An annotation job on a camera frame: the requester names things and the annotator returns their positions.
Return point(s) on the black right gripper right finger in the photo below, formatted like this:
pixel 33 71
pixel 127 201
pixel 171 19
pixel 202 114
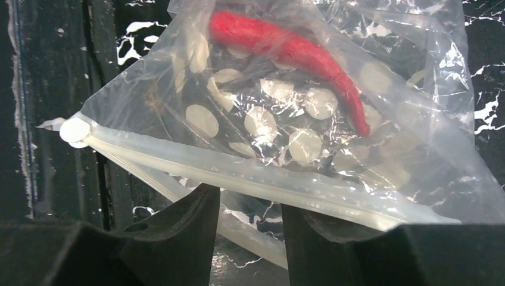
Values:
pixel 324 250

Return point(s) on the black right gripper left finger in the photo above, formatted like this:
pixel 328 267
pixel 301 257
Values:
pixel 172 247

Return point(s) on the red fake chili pepper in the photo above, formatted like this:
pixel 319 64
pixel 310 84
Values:
pixel 287 47

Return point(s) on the clear zip top bag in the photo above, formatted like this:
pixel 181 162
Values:
pixel 195 110

